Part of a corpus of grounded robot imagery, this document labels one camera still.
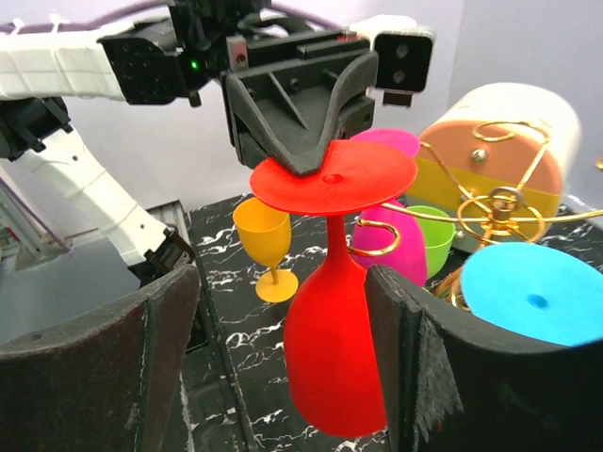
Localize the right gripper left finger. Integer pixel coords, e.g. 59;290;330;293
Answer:
1;265;201;451

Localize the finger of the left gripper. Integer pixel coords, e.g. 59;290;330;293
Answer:
224;51;379;175

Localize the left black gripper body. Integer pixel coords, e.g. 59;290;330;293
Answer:
221;31;377;165

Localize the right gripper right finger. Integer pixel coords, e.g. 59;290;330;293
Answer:
365;266;602;451

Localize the orange wine glass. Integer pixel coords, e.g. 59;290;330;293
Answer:
233;197;299;303

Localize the red wine glass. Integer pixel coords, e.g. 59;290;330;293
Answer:
250;139;417;438

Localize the blue wine glass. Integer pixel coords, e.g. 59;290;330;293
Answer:
461;243;602;347

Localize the magenta wine glass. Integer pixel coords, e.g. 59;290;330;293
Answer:
351;128;428;286

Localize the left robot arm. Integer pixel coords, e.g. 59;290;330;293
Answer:
1;1;379;283

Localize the light green wine glass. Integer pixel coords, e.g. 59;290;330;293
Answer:
404;217;456;286

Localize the round mini drawer cabinet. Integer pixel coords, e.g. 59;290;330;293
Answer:
407;83;583;255

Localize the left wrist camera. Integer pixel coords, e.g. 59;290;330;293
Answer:
348;14;436;108

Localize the gold wire glass rack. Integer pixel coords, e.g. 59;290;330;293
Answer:
348;120;603;312

